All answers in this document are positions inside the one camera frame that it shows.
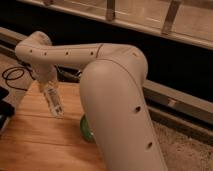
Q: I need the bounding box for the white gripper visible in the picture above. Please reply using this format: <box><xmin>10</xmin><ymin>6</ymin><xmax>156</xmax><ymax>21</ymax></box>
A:
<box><xmin>33</xmin><ymin>65</ymin><xmax>57</xmax><ymax>87</ymax></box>

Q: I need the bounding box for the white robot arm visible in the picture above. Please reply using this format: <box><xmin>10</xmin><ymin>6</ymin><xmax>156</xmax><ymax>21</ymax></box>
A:
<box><xmin>15</xmin><ymin>31</ymin><xmax>168</xmax><ymax>171</ymax></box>

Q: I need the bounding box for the green ceramic bowl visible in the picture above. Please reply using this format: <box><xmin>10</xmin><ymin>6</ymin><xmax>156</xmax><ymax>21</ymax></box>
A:
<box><xmin>80</xmin><ymin>115</ymin><xmax>95</xmax><ymax>143</ymax></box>

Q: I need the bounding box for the black device at left edge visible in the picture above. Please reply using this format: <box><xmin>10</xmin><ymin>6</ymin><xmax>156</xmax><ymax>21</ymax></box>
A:
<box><xmin>0</xmin><ymin>86</ymin><xmax>15</xmax><ymax>130</ymax></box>

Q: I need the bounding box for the black cable loop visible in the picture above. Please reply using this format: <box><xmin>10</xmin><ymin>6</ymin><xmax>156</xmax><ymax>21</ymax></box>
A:
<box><xmin>1</xmin><ymin>65</ymin><xmax>35</xmax><ymax>92</ymax></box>

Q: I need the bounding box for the metal window rail frame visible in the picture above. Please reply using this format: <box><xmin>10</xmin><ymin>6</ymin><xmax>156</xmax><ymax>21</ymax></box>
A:
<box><xmin>0</xmin><ymin>26</ymin><xmax>213</xmax><ymax>141</ymax></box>

